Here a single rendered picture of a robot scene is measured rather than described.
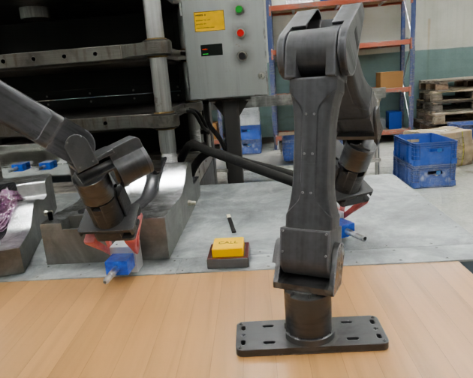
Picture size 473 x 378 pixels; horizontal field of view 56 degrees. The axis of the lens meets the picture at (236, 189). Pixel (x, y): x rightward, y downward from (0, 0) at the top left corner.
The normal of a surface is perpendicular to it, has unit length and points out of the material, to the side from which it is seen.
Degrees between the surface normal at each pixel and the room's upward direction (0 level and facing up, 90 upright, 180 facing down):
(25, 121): 88
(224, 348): 0
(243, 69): 90
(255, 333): 0
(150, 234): 90
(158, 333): 0
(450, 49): 90
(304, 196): 78
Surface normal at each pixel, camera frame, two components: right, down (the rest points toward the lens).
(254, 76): -0.05, 0.25
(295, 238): -0.46, 0.05
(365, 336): -0.07, -0.97
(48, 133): 0.47, 0.22
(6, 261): 0.25, 0.22
